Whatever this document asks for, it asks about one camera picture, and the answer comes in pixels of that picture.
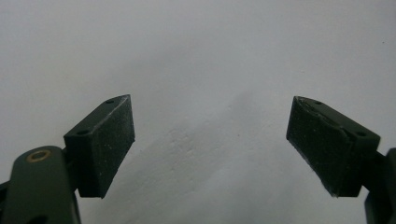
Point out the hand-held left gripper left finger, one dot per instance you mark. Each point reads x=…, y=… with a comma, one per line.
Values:
x=102, y=146

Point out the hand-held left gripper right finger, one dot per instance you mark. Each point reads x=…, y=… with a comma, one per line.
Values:
x=327, y=146

